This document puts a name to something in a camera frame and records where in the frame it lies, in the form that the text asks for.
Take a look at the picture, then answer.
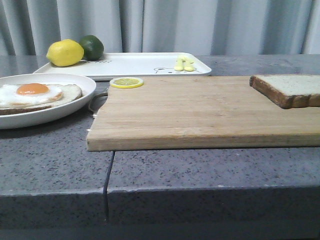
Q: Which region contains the yellow lemon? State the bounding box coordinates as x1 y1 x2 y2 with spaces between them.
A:
46 39 84 67

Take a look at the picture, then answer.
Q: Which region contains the pale yellow utensil left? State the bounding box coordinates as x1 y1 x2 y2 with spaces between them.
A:
174 56 185 72

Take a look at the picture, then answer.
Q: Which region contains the pale yellow utensil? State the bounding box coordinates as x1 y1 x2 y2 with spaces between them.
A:
181 56 195 72
174 56 185 72

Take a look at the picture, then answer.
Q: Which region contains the lemon slice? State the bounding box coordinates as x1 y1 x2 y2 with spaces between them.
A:
109 77 144 89

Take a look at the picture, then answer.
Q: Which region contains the pale yellow utensil right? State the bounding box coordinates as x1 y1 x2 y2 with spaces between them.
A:
181 56 195 72

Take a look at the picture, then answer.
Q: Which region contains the white bread slice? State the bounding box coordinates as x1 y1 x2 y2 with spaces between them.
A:
249 74 320 109

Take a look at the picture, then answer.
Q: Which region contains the metal cutting board handle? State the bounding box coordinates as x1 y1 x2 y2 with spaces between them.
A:
87 88 108 118

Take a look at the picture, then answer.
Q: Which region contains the grey curtain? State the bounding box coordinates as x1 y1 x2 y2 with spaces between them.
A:
0 0 320 56

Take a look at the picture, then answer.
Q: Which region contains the green lime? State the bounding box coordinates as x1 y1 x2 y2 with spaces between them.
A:
79 35 104 61

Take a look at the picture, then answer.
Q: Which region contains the white round plate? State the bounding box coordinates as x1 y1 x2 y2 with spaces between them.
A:
0 73 96 129

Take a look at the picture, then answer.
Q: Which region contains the wooden cutting board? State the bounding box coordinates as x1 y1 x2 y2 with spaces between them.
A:
86 76 320 151

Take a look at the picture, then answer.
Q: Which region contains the white rectangular tray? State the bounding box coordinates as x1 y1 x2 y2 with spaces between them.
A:
35 52 212 81

